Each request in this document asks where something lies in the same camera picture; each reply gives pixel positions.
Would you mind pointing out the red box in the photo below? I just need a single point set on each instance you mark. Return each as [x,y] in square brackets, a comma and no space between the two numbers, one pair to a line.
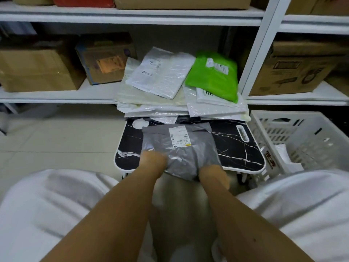
[81,1]

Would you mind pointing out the green poly mailer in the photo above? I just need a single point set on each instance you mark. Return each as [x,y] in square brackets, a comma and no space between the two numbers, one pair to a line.
[212,79]

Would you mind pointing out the person's right hand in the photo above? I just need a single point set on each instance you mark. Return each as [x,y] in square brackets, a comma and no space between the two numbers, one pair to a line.
[214,175]

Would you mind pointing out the pile of white mailers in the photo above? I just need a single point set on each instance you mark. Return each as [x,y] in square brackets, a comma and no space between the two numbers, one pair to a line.
[158,73]

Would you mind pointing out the white plastic basket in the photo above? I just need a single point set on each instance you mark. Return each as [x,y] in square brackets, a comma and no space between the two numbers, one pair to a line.
[313,133]

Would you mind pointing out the tan cardboard box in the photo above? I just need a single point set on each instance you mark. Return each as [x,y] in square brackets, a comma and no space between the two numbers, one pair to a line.
[32,0]

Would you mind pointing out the person's left forearm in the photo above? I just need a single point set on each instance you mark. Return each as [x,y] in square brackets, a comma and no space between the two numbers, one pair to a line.
[109,221]

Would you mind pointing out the cardboard box with orange label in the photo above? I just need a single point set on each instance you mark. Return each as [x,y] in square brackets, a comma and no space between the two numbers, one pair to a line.
[106,60]

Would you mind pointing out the person's right forearm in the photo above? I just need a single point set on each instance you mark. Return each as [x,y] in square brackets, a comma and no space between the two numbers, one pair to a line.
[250,229]

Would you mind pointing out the grey poly mailer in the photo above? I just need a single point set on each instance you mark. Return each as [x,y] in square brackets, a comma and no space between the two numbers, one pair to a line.
[185,150]

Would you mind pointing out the cardboard box with black print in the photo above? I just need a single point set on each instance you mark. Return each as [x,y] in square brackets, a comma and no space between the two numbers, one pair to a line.
[291,73]

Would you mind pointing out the plain brown cardboard box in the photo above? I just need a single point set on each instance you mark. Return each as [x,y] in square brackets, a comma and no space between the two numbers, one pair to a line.
[35,70]

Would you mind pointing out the person's white shorts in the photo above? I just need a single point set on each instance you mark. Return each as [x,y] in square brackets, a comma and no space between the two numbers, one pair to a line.
[41,210]

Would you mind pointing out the person's left hand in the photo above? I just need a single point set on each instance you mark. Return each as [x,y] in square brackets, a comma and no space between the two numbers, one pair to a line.
[154,163]

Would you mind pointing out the dark cardboard box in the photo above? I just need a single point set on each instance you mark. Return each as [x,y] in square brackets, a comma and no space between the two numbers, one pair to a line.
[339,84]

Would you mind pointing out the white metal shelf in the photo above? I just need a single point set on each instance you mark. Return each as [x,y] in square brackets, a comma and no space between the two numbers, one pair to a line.
[95,92]

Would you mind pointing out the white mailer with red text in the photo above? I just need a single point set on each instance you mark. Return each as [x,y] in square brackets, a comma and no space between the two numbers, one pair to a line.
[286,158]

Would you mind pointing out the black marble lap table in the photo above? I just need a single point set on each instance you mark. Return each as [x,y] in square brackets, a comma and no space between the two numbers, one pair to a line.
[240,150]

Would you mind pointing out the large cardboard box white label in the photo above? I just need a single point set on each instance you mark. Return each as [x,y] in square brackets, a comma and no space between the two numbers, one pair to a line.
[182,2]

